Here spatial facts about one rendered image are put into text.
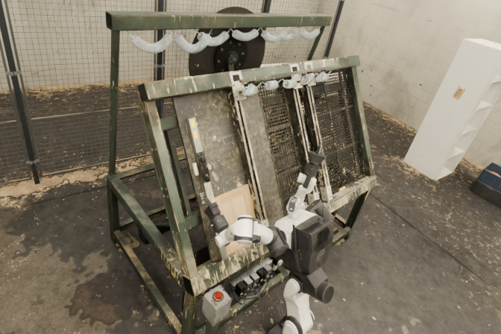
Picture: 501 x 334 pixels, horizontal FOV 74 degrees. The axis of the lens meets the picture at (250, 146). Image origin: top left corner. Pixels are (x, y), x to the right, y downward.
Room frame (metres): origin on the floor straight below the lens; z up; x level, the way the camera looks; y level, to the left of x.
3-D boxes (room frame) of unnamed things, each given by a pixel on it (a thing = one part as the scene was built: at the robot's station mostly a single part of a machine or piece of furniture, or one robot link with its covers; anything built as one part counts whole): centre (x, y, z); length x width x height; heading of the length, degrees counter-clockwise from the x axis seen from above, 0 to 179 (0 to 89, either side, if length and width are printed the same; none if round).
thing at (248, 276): (1.55, -0.23, 0.69); 0.50 x 0.14 x 0.24; 137
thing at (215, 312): (1.18, 0.02, 0.84); 0.12 x 0.12 x 0.18; 47
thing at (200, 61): (2.74, 0.30, 1.85); 0.80 x 0.06 x 0.80; 137
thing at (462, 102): (4.88, -2.99, 1.03); 0.61 x 0.58 x 2.05; 130
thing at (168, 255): (2.52, -0.07, 0.41); 2.20 x 1.38 x 0.83; 137
